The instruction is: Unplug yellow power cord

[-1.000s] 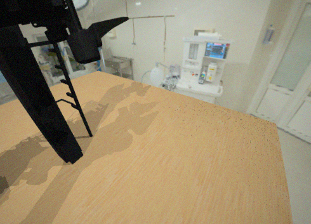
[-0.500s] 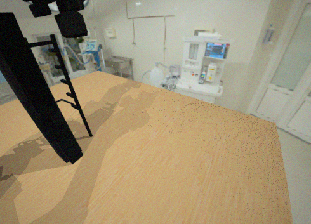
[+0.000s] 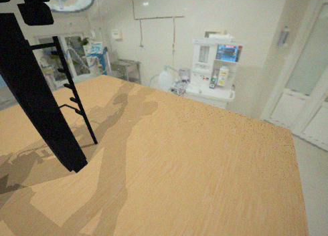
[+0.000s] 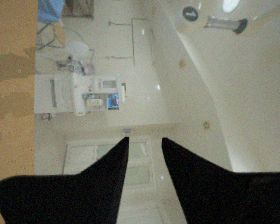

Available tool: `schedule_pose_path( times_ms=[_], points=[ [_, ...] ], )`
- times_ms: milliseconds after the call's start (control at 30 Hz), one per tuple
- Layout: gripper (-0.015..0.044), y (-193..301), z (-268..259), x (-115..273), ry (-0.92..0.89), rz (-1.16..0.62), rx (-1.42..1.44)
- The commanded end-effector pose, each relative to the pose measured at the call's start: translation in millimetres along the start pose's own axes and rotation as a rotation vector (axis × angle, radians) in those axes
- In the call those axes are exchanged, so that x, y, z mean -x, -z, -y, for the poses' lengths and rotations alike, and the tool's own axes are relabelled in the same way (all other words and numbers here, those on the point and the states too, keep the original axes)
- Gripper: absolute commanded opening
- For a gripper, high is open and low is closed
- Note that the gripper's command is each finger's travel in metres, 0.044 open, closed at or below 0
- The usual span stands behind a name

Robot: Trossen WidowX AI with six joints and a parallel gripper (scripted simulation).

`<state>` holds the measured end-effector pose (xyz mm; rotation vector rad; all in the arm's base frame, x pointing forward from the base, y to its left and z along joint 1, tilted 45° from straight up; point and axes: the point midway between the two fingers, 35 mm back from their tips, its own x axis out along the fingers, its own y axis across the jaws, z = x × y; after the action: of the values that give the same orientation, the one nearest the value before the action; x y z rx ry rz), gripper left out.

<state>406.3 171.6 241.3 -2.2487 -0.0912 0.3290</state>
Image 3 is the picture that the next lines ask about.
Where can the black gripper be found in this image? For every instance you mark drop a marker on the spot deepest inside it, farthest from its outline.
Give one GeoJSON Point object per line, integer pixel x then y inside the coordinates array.
{"type": "Point", "coordinates": [36, 12]}

